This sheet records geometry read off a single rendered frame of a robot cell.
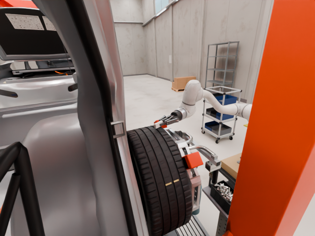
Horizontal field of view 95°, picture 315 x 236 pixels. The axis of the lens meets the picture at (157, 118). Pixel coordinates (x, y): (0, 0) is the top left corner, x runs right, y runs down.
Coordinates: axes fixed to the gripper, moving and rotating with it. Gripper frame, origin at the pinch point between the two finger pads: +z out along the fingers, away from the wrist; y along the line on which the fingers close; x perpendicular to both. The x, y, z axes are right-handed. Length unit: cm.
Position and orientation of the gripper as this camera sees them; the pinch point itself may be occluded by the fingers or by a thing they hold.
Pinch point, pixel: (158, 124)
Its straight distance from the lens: 91.2
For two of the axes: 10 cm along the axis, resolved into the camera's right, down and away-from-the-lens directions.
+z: -6.7, 2.9, -6.8
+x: -0.7, -9.4, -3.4
